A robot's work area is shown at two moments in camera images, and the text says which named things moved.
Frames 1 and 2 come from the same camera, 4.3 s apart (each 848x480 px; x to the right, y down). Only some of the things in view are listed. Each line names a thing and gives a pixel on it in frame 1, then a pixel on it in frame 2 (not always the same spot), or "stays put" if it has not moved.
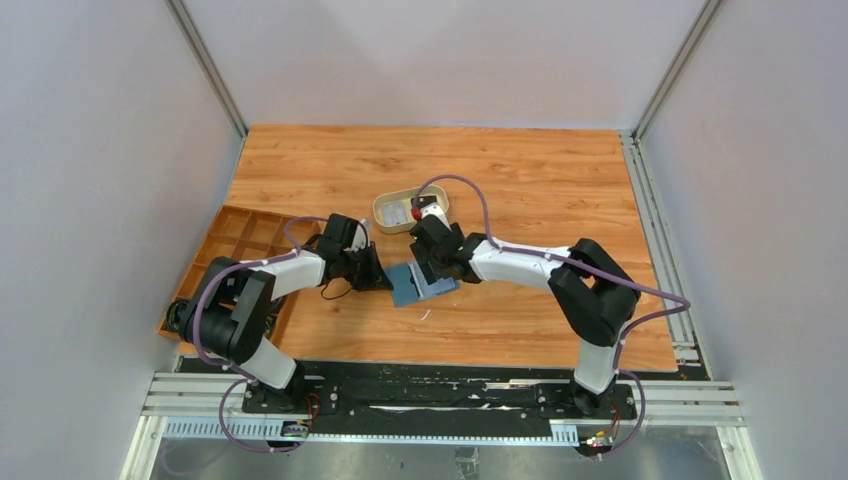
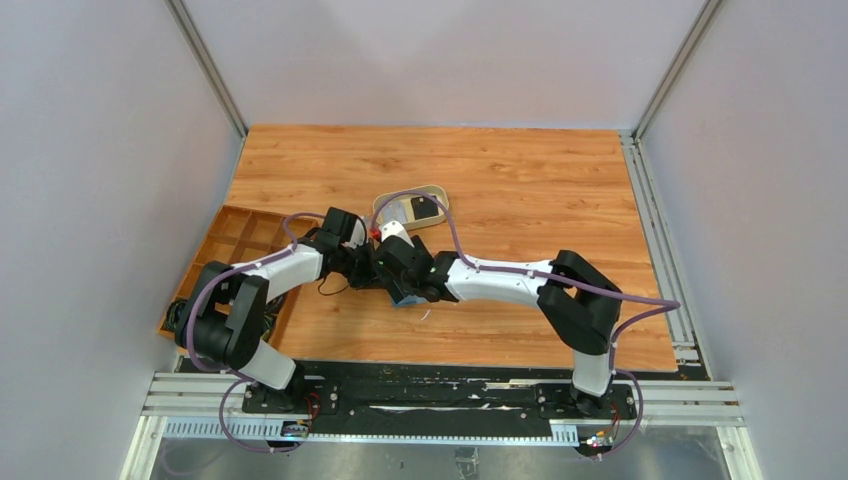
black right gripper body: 430,266 → 389,244
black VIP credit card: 423,201 stays put
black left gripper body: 366,269 stays put
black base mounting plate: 523,389 stays put
